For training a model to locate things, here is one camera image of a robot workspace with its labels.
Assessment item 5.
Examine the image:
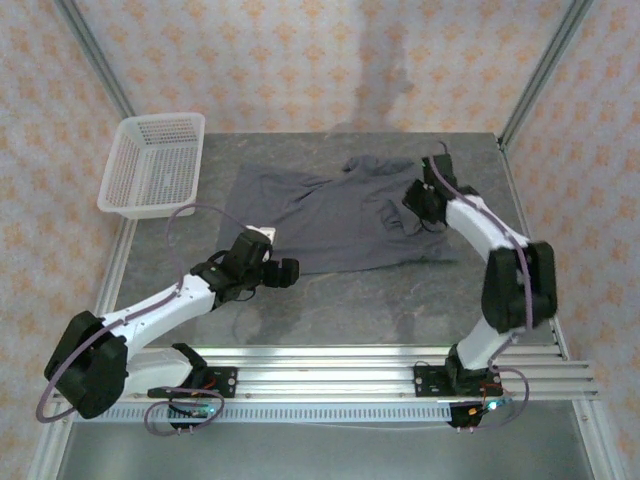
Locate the grey t-shirt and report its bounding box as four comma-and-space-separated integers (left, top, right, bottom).
214, 155, 461, 275

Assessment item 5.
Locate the white plastic mesh basket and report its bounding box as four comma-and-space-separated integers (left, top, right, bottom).
96, 111, 207, 220

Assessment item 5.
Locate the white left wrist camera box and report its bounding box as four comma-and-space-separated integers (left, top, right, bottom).
243, 224, 278, 247

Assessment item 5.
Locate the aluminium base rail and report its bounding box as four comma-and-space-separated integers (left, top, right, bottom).
52, 343, 601, 404

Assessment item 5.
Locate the slotted grey cable duct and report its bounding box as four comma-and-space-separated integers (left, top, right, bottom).
72, 402, 454, 425

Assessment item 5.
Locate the aluminium frame post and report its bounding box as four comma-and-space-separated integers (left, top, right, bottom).
497, 0, 595, 151
55, 0, 137, 120

